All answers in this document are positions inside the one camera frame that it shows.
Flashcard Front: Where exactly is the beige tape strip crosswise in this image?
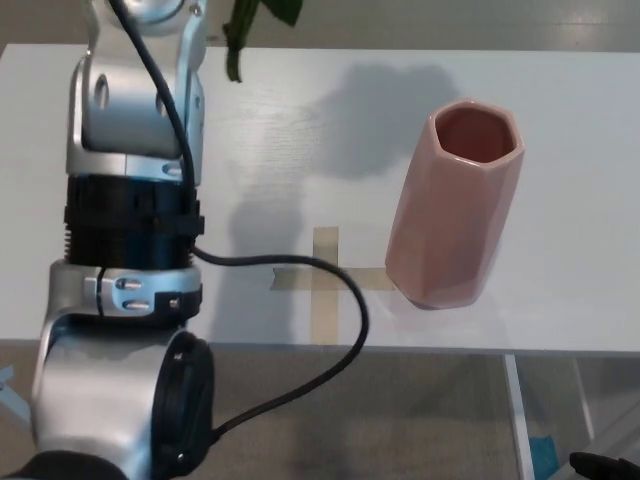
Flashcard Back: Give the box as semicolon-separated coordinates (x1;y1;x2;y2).
271;266;397;293

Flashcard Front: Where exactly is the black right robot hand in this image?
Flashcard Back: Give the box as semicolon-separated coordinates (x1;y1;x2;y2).
569;451;640;480

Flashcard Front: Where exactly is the white table leg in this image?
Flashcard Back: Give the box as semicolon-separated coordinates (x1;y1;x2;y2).
574;357;597;444
502;353;534;480

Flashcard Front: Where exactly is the light blue metal frame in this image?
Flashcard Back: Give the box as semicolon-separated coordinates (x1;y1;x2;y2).
0;364;34;432

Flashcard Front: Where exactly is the pink artificial rose bouquet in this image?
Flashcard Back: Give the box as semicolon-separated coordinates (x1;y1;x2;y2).
222;0;304;84

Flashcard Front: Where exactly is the teal floor tape patch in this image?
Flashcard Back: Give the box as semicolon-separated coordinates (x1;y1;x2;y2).
529;434;562;470

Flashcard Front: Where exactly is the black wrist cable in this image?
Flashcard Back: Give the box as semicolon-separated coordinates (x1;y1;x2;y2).
106;0;372;442

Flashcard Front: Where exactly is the pink faceted ceramic vase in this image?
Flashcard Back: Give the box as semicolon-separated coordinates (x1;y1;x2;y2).
384;99;526;309

